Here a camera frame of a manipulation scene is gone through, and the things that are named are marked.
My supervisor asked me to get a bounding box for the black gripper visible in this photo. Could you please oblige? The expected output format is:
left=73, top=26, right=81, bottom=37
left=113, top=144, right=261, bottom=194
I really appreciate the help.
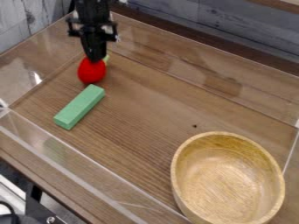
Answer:
left=65, top=13, right=119, bottom=62

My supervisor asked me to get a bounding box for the red plush strawberry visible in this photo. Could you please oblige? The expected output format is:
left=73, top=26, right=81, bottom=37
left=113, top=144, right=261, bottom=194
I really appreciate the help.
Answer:
left=77, top=55, right=109, bottom=84

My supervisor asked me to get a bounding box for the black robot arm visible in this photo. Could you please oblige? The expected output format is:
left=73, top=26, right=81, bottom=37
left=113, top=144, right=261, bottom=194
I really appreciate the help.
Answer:
left=65, top=0, right=117, bottom=63

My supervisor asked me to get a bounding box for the green rectangular block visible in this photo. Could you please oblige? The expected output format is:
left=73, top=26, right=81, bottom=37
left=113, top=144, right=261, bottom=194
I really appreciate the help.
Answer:
left=53, top=84, right=105, bottom=130

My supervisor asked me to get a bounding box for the wooden oval bowl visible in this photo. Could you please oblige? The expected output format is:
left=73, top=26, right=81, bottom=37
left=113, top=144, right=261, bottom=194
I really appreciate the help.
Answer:
left=171, top=131, right=286, bottom=224

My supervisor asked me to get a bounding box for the clear acrylic enclosure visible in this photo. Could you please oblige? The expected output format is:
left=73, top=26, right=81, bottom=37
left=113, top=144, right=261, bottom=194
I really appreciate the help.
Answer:
left=0, top=17, right=299, bottom=224

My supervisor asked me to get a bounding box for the black cable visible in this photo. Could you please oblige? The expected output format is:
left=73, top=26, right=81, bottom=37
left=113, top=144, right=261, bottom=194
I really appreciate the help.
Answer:
left=0, top=200, right=21, bottom=224

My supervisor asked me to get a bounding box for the black metal bracket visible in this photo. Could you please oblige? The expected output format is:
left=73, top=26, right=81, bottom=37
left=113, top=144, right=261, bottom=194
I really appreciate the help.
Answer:
left=25, top=194, right=67, bottom=224

